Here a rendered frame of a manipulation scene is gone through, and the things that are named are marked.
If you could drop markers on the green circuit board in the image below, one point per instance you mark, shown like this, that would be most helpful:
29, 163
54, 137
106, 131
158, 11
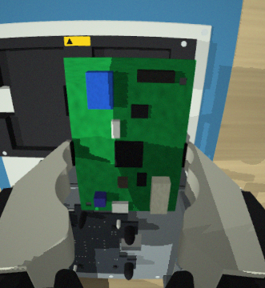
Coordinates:
129, 120

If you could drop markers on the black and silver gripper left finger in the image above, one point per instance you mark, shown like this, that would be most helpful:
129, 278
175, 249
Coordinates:
36, 238

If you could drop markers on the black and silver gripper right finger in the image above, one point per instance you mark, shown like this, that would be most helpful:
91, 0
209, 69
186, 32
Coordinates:
222, 239

